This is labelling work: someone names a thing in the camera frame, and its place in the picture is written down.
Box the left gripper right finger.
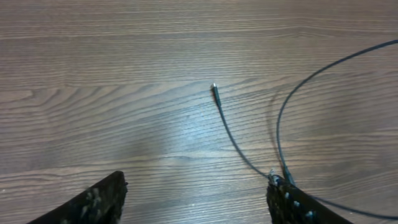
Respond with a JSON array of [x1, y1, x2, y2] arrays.
[[266, 174, 351, 224]]

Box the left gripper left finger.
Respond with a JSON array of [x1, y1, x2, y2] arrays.
[[29, 170, 127, 224]]

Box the black usb cable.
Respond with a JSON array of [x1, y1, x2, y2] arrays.
[[210, 39, 398, 220]]

